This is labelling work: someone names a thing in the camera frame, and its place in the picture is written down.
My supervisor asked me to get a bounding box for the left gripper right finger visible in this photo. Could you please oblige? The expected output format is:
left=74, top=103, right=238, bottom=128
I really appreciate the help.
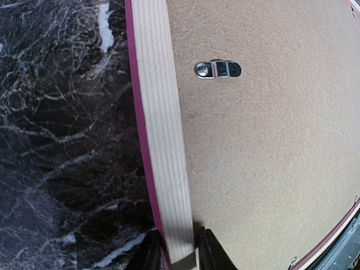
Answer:
left=199, top=227, right=237, bottom=270

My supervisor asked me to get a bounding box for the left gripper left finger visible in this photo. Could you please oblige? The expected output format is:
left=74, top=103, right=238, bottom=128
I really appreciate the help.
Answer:
left=128, top=230, right=161, bottom=270

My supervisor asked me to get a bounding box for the brown cardboard backing board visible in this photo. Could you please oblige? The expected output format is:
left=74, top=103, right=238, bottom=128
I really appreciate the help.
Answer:
left=167, top=1, right=359, bottom=269

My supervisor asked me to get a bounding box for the pink wooden picture frame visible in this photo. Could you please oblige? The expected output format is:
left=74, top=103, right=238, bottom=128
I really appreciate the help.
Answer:
left=125, top=1, right=359, bottom=269

